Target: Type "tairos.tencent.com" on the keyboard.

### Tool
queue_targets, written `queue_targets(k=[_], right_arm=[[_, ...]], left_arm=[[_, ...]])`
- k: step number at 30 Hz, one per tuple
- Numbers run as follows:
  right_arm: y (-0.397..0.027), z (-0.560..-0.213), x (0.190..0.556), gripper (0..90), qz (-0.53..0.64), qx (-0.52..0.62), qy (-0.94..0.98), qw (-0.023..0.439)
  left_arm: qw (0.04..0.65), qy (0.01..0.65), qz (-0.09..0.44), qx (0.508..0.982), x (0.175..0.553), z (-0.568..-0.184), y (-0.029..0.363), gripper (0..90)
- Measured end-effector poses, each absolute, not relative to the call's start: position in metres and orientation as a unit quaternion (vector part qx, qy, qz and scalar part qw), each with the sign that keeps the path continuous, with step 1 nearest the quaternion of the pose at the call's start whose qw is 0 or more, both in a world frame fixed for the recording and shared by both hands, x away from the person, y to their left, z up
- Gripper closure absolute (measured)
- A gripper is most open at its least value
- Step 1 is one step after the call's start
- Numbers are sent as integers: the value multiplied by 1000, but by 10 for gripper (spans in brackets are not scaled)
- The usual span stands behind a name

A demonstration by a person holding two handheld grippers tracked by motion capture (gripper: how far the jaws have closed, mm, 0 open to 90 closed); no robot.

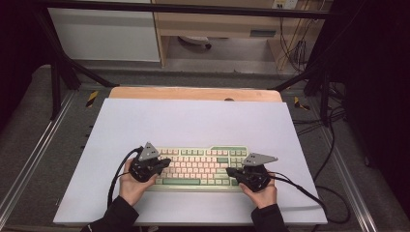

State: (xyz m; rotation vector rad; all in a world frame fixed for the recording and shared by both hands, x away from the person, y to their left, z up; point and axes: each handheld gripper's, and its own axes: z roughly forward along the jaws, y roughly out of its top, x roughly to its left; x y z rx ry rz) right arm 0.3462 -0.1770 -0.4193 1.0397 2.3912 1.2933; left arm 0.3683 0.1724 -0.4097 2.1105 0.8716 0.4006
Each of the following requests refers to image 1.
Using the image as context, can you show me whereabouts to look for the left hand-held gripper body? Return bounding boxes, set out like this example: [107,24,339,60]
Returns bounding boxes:
[129,141,163,184]

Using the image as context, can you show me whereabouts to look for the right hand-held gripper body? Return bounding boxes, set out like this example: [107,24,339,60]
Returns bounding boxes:
[236,152,279,193]

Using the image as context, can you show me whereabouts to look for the green and cream keyboard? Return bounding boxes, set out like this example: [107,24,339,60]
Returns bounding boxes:
[146,145,249,193]

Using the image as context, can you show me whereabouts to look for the person's right hand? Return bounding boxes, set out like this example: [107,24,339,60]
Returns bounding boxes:
[239,180,278,210]

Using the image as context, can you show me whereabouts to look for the person's left hand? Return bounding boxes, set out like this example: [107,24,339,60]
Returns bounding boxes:
[118,159,160,208]

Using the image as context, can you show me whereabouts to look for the white table cover sheet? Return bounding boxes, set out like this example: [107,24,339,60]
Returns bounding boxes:
[52,98,329,226]

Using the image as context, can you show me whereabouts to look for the yellow black hazard tape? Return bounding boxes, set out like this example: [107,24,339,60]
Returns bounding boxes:
[293,96,311,111]
[85,90,100,108]

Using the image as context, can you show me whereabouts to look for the black metal stand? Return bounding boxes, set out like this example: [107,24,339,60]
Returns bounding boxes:
[272,18,342,128]
[32,6,120,121]

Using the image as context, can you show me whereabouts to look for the office chair base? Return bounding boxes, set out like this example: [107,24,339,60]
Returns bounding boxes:
[177,35,213,50]

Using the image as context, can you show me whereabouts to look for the white cabinet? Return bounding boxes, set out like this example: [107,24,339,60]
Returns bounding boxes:
[47,7,161,63]

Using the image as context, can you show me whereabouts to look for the wooden desk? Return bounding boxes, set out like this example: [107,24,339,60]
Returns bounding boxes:
[150,0,335,72]

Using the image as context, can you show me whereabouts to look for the black metal crossbar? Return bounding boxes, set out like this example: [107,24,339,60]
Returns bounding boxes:
[35,0,337,20]

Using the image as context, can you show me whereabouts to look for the white power strip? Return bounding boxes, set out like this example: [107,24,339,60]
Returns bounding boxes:
[272,0,299,11]

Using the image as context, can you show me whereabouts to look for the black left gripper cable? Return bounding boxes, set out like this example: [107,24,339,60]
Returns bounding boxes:
[106,146,144,210]

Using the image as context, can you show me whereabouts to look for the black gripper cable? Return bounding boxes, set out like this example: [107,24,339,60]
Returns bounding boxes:
[106,146,144,210]
[268,171,351,225]

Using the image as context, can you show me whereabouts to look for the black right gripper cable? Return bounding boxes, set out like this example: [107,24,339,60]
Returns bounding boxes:
[268,171,351,225]

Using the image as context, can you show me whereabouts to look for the black floor cables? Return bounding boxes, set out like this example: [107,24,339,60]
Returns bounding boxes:
[291,105,347,137]

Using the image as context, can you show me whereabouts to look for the aluminium floor rail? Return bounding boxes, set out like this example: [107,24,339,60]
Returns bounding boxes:
[317,127,379,232]
[0,91,77,220]

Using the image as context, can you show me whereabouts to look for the hanging cable bundle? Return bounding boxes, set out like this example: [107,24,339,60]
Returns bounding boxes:
[278,9,312,74]

